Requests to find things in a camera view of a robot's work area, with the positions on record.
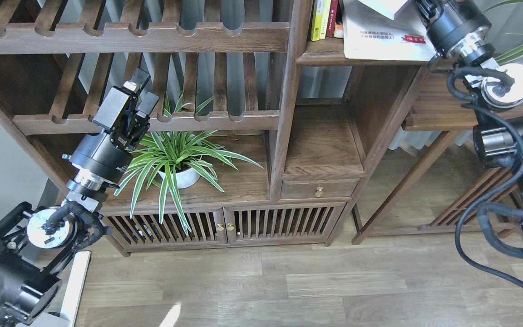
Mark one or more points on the small wooden drawer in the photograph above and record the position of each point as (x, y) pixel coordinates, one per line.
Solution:
(335, 189)

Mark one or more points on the dark wooden bookshelf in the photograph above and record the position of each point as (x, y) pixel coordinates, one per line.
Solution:
(243, 69)

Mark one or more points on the right slatted cabinet door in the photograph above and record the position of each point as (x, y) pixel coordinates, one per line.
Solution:
(281, 224)

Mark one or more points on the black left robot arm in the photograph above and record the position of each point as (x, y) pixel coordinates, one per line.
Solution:
(36, 245)

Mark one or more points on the spider plant in white pot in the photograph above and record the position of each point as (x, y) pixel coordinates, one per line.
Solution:
(172, 161)

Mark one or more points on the white book red stamp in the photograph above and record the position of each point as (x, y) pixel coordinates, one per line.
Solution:
(368, 34)

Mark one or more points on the wooden side shelf unit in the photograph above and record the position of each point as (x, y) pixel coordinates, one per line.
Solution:
(434, 110)

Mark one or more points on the pale pink white book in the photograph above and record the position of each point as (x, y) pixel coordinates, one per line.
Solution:
(387, 8)

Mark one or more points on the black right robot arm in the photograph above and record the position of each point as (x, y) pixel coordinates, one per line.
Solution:
(493, 89)

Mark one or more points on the red earth cover book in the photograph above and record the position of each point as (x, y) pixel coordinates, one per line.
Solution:
(338, 30)

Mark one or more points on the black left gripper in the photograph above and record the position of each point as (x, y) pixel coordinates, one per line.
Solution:
(123, 114)

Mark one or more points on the yellow upright book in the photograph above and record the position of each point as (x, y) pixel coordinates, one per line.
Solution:
(326, 7)
(316, 19)

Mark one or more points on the dark red upright book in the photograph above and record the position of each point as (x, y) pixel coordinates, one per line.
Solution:
(332, 18)

